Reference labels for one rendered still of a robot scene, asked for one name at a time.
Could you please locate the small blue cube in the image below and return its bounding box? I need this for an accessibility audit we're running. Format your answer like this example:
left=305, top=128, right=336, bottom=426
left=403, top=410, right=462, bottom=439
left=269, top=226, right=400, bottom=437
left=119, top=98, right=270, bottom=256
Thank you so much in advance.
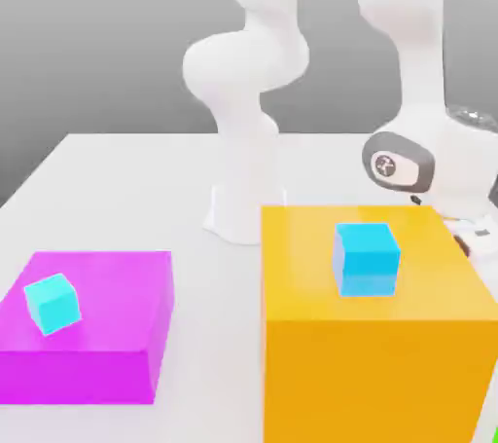
left=331, top=221, right=402, bottom=299

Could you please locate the small cyan cube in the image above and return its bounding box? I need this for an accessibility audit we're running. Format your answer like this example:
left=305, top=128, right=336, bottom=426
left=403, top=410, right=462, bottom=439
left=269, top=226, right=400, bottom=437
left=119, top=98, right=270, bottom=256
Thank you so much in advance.
left=23, top=272, right=83, bottom=337

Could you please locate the large magenta box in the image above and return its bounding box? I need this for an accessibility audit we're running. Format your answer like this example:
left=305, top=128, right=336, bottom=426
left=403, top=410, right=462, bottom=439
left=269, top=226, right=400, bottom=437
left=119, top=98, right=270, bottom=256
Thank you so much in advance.
left=0, top=250, right=175, bottom=406

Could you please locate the large orange box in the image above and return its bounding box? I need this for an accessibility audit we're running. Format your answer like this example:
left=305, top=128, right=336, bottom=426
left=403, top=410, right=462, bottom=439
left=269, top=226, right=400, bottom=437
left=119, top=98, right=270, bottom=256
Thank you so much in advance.
left=260, top=203, right=498, bottom=443

